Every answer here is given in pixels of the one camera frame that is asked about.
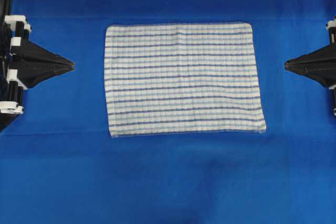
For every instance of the blue table cloth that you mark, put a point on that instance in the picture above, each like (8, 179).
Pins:
(59, 163)

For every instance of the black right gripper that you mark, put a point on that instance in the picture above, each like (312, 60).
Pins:
(324, 76)

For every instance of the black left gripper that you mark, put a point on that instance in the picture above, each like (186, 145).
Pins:
(30, 75)

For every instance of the blue striped white towel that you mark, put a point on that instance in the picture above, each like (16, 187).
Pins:
(181, 78)

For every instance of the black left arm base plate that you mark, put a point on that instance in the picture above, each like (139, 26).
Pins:
(6, 120)

